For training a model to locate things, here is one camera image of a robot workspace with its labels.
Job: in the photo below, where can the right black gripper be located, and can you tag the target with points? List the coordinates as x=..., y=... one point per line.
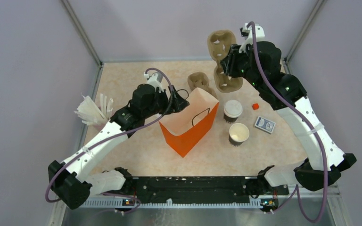
x=229, y=62

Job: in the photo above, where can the small orange cube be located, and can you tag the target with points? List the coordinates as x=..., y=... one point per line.
x=255, y=106

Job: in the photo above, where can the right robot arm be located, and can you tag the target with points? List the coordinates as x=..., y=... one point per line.
x=286, y=95

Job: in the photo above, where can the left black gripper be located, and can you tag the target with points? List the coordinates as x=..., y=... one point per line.
x=176, y=105

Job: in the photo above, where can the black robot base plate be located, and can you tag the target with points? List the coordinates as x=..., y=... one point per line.
x=199, y=190

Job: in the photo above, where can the white plastic cup lid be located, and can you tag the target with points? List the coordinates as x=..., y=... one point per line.
x=233, y=107

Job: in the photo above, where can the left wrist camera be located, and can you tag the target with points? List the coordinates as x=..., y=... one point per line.
x=155, y=80

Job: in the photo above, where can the orange paper bag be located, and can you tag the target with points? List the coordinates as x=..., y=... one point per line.
x=183, y=130

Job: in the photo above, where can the white paper napkins bundle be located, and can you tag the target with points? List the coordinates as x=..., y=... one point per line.
x=92, y=114

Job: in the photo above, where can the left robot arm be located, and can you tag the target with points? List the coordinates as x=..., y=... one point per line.
x=70, y=179

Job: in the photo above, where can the blue playing card box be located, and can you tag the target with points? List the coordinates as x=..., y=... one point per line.
x=264, y=124

